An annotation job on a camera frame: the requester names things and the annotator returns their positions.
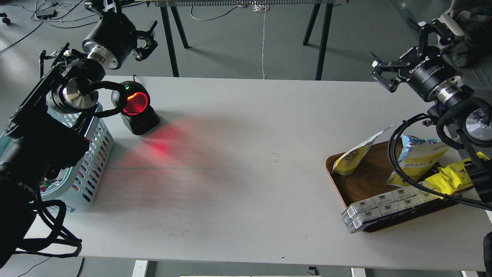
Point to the light blue plastic basket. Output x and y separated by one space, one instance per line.
80 183

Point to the red white snack in basket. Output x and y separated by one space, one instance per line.
49 185

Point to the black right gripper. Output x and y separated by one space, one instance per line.
422 73

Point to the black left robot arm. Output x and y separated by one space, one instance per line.
49 128

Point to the black barcode scanner red window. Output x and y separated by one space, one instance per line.
138 115

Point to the clear pack white boxes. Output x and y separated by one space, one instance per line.
386 209

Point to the brown wooden tray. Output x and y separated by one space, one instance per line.
369 180

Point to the blue yellow snack bag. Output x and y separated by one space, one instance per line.
418 156

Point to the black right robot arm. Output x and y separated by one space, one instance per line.
462 121

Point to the yellow cartoon snack bar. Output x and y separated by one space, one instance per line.
451 179

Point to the yellow white bean snack pouch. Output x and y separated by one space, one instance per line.
349 161

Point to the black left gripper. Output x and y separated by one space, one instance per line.
115 36

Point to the black power adapter on floor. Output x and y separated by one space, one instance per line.
46 14

